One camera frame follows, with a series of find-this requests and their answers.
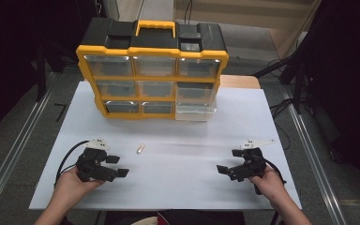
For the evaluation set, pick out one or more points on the group of clear drawers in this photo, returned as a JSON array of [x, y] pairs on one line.
[[154, 66]]

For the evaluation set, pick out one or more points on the yellow black drawer organizer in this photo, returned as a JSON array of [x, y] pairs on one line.
[[153, 39]]

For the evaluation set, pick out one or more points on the black metal stand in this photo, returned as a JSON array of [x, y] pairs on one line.
[[298, 75]]

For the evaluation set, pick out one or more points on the person's right hand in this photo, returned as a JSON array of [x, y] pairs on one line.
[[272, 187]]

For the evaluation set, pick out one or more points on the small clear screw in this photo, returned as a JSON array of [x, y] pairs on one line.
[[140, 148]]

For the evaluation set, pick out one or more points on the person's dark clothing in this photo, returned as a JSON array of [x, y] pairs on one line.
[[200, 218]]

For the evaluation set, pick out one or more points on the metal floor rail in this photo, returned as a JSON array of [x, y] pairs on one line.
[[15, 150], [315, 156]]

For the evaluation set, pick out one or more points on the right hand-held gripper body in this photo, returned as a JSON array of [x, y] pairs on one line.
[[253, 165]]

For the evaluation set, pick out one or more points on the person's left hand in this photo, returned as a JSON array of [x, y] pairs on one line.
[[72, 186]]

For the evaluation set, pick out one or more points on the clear plastic drawer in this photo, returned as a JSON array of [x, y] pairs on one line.
[[195, 113]]

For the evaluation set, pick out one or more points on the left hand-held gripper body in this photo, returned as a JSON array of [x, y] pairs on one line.
[[92, 165]]

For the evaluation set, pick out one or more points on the black curtain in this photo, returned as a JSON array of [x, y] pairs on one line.
[[9, 47], [347, 78]]

